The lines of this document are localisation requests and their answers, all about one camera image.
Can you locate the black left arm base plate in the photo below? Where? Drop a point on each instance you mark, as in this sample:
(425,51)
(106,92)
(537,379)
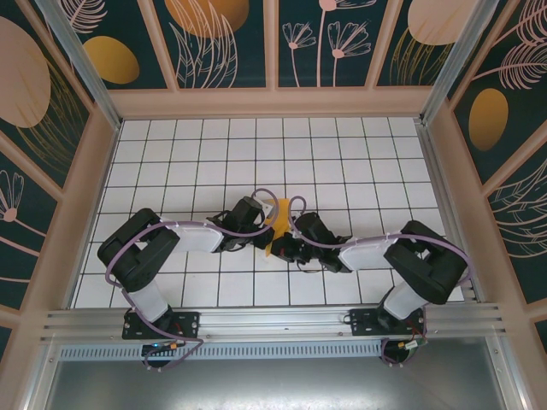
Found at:
(188,322)

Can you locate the aluminium corner post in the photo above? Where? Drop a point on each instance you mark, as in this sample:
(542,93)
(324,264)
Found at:
(87,72)
(453,64)

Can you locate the grey metal sheet panel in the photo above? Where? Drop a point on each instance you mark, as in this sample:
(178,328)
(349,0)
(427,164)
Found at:
(273,384)

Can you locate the aluminium side rail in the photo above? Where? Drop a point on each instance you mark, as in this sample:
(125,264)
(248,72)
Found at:
(438,171)

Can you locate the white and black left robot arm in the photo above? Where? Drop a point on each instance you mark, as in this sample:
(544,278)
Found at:
(196,239)

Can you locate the yellow paper sheet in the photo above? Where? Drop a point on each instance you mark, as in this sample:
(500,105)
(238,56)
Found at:
(283,222)

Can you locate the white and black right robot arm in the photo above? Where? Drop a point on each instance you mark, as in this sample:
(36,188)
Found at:
(367,254)

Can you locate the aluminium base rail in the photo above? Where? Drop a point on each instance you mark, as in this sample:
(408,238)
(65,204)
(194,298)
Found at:
(273,320)

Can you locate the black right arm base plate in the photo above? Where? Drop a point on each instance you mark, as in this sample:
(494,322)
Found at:
(363,322)

